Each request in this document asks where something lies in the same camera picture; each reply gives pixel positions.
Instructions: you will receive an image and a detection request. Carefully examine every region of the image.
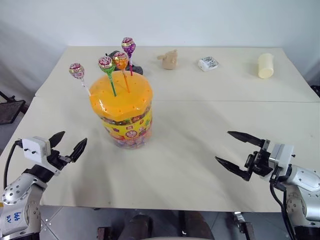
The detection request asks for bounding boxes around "purple lollipop magenta stick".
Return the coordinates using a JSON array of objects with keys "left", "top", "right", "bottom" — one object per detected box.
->
[{"left": 121, "top": 37, "right": 137, "bottom": 77}]

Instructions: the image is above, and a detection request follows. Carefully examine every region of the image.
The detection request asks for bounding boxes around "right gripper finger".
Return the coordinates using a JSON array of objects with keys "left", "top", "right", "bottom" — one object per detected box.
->
[
  {"left": 214, "top": 156, "right": 252, "bottom": 181},
  {"left": 226, "top": 130, "right": 266, "bottom": 149}
]

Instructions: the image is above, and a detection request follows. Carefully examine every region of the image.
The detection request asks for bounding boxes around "lollipop with green stick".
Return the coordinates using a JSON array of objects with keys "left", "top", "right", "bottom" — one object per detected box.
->
[{"left": 97, "top": 56, "right": 118, "bottom": 98}]

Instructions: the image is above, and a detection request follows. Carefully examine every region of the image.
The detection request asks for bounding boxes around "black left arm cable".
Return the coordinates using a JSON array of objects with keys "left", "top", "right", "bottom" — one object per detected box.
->
[{"left": 3, "top": 140, "right": 24, "bottom": 189}]

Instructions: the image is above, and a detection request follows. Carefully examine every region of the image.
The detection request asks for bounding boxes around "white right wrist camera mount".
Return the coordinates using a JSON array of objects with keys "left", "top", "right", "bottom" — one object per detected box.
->
[{"left": 259, "top": 139, "right": 296, "bottom": 181}]

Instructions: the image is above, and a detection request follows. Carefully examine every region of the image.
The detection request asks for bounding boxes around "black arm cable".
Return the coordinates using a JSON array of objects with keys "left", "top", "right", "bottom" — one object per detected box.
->
[
  {"left": 269, "top": 174, "right": 298, "bottom": 240},
  {"left": 3, "top": 140, "right": 24, "bottom": 189}
]

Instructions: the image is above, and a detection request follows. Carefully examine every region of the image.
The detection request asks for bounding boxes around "pink lollipop white stick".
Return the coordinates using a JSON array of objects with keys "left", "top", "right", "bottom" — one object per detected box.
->
[{"left": 68, "top": 62, "right": 92, "bottom": 98}]

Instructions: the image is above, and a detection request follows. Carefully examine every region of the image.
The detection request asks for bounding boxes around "metal table bracket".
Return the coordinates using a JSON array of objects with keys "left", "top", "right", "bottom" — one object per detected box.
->
[{"left": 232, "top": 211, "right": 256, "bottom": 240}]

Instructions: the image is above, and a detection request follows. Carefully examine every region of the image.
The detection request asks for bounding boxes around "small white box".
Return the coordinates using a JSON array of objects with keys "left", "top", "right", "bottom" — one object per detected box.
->
[{"left": 197, "top": 56, "right": 221, "bottom": 73}]

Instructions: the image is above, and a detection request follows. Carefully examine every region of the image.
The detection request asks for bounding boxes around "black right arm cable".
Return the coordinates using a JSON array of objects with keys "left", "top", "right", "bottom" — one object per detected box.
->
[{"left": 269, "top": 174, "right": 298, "bottom": 240}]

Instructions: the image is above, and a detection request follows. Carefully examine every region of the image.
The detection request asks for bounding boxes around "orange-lidded lollipop jar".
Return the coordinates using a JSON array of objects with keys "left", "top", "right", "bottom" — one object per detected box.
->
[{"left": 89, "top": 72, "right": 154, "bottom": 150}]

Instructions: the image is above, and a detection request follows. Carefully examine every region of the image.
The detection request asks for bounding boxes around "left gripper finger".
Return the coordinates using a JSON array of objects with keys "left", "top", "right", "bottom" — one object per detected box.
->
[
  {"left": 48, "top": 130, "right": 67, "bottom": 152},
  {"left": 68, "top": 137, "right": 89, "bottom": 163}
]

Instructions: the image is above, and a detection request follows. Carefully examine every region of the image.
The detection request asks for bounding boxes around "beige plush toy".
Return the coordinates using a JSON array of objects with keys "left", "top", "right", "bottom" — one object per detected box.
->
[{"left": 156, "top": 49, "right": 180, "bottom": 71}]

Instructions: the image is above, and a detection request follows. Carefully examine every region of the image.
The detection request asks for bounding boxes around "black object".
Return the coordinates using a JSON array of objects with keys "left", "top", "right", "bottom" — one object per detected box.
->
[{"left": 105, "top": 50, "right": 145, "bottom": 76}]

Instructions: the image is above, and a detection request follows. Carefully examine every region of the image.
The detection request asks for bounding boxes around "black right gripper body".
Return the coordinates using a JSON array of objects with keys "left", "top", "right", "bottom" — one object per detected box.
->
[{"left": 245, "top": 139, "right": 275, "bottom": 180}]

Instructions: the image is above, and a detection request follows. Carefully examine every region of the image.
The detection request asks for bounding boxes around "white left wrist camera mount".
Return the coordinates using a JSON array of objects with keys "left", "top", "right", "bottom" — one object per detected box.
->
[{"left": 21, "top": 136, "right": 61, "bottom": 175}]

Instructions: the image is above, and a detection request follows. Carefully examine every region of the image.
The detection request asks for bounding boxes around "black metal frame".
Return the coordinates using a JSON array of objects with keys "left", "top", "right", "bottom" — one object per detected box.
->
[{"left": 0, "top": 90, "right": 27, "bottom": 126}]

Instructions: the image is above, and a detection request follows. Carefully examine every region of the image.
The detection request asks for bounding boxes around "cream plastic cup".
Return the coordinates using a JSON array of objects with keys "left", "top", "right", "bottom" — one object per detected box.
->
[{"left": 257, "top": 52, "right": 276, "bottom": 80}]

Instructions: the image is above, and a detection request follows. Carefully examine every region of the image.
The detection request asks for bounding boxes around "lollipop with orange stick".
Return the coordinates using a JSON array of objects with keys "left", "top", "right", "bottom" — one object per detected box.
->
[{"left": 112, "top": 52, "right": 131, "bottom": 93}]

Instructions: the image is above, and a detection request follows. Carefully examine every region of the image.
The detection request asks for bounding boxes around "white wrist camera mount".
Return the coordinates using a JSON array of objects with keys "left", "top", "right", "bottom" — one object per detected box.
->
[
  {"left": 21, "top": 136, "right": 61, "bottom": 175},
  {"left": 259, "top": 139, "right": 296, "bottom": 181}
]

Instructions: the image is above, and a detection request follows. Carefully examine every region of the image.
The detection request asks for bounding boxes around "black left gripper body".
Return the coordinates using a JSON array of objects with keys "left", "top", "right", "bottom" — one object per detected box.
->
[{"left": 48, "top": 149, "right": 72, "bottom": 172}]

